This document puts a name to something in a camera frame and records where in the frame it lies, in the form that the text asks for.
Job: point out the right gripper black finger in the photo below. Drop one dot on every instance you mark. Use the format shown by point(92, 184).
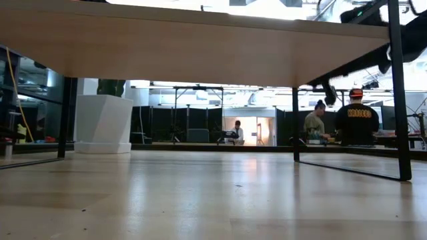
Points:
point(360, 63)
point(331, 96)

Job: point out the black background gantry frame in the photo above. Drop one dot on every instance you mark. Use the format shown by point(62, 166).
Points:
point(198, 88)

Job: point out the green cactus plant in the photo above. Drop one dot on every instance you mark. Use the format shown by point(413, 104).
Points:
point(111, 88)

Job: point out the black computer monitor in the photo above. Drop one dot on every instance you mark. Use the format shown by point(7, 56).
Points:
point(387, 118)

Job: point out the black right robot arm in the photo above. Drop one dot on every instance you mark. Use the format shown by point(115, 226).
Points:
point(367, 16)

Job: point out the small plant in white pot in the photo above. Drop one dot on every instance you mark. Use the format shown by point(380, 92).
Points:
point(313, 136)

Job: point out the wooden shelf with black legs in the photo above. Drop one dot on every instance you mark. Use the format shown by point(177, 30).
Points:
point(200, 50)

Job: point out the black background robot arm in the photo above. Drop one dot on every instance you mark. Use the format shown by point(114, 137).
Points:
point(227, 134)

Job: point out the black partition panels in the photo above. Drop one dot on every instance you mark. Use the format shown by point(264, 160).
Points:
point(285, 123)
point(160, 123)

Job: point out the small red object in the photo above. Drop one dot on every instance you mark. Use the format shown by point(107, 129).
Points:
point(50, 139)

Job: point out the dark background table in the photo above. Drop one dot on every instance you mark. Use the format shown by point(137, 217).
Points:
point(387, 140)

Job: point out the white hexagonal plant pot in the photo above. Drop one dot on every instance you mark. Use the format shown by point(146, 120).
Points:
point(103, 123)

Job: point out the black metal rig frame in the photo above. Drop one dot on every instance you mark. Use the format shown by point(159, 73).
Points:
point(200, 147)

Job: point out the grey chair back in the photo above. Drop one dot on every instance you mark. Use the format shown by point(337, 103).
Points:
point(197, 136)

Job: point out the person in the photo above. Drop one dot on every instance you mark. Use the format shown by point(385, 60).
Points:
point(357, 123)
point(238, 132)
point(313, 123)

